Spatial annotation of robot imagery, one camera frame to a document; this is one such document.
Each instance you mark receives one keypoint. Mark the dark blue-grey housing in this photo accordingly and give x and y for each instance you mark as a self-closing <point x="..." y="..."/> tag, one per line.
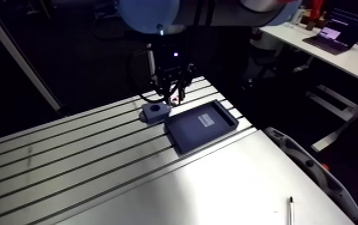
<point x="155" y="113"/>

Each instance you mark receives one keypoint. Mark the pen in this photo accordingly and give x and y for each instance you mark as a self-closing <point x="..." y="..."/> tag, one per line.
<point x="291" y="210"/>

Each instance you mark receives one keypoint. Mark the white desk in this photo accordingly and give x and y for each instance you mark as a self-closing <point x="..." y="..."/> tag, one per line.
<point x="351" y="61"/>

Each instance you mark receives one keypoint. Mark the dark blue-grey tray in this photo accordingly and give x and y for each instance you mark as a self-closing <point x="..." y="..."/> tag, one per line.
<point x="197" y="127"/>

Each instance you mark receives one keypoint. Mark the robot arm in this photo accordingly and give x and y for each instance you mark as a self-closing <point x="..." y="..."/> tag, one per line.
<point x="147" y="15"/>

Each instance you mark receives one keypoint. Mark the laptop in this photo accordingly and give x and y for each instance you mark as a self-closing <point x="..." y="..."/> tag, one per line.
<point x="334" y="37"/>

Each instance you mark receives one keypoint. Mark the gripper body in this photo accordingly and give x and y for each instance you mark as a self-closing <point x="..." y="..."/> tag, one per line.
<point x="171" y="75"/>

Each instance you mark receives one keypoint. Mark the pale slanted post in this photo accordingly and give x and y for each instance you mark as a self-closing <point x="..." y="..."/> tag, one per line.
<point x="18" y="55"/>

